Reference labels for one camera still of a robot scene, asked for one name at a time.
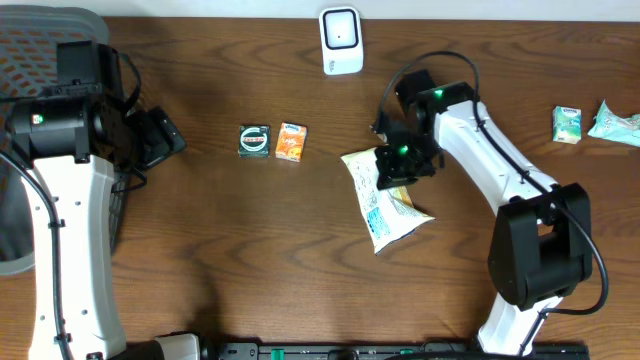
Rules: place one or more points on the large wet wipes pack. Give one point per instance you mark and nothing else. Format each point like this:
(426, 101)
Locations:
(608, 126)

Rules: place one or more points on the white barcode scanner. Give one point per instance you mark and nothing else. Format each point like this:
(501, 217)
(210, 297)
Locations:
(341, 40)

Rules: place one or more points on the green Kleenex tissue pack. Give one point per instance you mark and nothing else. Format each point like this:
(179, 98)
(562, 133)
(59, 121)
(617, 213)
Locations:
(566, 125)

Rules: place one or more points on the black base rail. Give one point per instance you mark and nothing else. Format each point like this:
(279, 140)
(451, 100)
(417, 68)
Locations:
(454, 350)

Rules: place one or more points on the green Zam-Buk ointment box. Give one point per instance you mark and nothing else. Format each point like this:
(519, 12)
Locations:
(254, 141)

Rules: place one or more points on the yellow snack chip bag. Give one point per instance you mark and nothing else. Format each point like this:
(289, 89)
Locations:
(389, 214)

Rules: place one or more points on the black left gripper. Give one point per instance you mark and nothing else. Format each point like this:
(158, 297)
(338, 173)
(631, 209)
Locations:
(163, 135)

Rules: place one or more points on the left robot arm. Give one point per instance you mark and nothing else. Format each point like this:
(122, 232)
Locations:
(68, 144)

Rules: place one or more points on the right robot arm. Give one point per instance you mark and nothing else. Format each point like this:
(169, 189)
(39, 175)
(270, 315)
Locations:
(538, 253)

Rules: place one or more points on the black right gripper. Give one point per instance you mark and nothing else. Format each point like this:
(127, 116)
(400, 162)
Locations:
(388, 174)

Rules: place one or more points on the orange Kleenex tissue pack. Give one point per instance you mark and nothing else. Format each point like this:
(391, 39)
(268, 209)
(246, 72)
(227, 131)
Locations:
(290, 142)

